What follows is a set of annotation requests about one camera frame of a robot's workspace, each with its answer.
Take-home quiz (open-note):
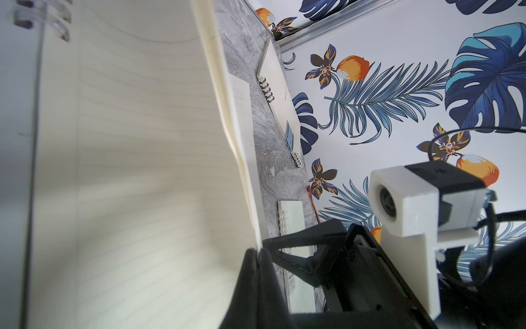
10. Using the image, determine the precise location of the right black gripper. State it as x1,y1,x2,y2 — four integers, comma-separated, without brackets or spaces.
262,219,436,328

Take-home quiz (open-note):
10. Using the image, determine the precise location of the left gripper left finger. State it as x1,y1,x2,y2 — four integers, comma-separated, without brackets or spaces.
220,249,259,328

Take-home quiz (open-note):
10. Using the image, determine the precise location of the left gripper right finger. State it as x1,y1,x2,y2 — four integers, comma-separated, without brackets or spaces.
258,249,296,329

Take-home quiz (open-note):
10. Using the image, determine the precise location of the cream spiral notebook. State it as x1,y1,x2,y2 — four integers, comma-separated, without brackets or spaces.
1,1,261,328

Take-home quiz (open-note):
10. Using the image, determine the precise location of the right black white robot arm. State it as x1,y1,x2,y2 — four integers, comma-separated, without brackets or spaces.
263,220,525,328

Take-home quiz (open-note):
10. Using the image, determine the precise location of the pale green spiral notebook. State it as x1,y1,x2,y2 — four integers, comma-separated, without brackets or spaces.
277,199,317,313

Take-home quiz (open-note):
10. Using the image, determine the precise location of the cream notebook back right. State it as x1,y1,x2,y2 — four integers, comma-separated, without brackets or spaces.
256,40,304,168

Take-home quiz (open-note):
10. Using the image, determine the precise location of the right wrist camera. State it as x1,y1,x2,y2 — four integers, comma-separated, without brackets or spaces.
368,161,496,319

